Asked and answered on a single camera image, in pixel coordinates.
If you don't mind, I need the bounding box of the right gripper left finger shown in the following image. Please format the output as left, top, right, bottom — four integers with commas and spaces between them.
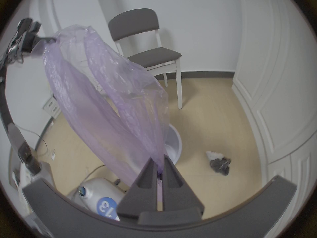
116, 157, 159, 219

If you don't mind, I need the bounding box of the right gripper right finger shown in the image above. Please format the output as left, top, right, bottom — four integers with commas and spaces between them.
162, 156, 205, 218

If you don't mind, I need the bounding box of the dark wrapper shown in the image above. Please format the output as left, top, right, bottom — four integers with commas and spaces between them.
206, 151, 232, 176

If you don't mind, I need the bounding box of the purple plastic bag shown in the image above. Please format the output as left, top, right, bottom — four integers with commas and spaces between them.
32, 25, 170, 211

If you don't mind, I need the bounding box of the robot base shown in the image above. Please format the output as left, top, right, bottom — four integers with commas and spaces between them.
10, 161, 127, 222

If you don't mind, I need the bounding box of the white trash bin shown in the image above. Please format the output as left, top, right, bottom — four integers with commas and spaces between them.
162, 125, 183, 164

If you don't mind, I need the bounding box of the white chair grey seat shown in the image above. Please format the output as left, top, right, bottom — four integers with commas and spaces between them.
108, 8, 183, 109

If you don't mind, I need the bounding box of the white wall socket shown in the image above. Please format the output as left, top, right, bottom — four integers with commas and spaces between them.
43, 96, 60, 115

